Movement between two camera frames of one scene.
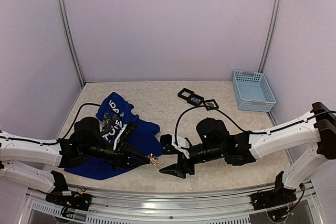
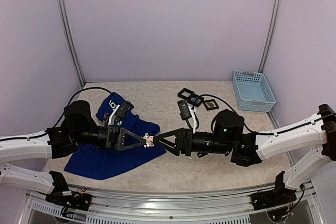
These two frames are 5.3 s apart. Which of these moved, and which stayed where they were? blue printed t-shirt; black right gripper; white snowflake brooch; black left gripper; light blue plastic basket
Moved: black right gripper; black left gripper; white snowflake brooch
Stayed: blue printed t-shirt; light blue plastic basket
